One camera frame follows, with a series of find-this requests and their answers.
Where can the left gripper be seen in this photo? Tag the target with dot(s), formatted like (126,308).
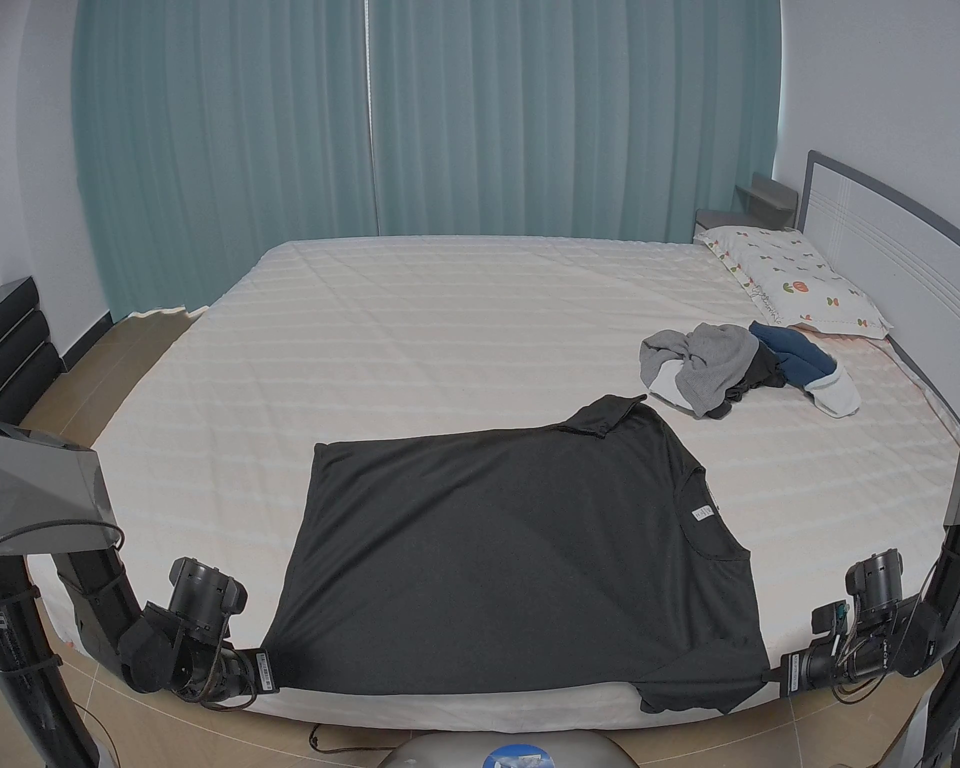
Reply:
(262,670)

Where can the black T-shirt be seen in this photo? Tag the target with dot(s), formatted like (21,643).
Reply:
(487,562)

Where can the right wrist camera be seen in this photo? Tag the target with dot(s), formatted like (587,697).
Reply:
(831,621)

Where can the bed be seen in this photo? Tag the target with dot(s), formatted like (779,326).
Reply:
(450,337)

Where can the pile of clothes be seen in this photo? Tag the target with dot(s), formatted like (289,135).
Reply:
(712,360)

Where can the black chest of drawers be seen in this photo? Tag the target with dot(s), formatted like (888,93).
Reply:
(26,345)

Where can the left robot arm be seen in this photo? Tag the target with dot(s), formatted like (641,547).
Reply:
(90,607)

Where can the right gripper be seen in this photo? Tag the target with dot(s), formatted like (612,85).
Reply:
(806,671)

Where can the grey bedside table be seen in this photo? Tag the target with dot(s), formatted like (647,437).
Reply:
(765,196)

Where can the blue-green curtain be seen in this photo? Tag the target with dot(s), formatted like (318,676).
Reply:
(225,150)
(562,112)

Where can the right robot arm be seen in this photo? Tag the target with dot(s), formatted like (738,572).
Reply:
(911,637)

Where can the white printed pillow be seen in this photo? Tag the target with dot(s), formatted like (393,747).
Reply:
(795,277)

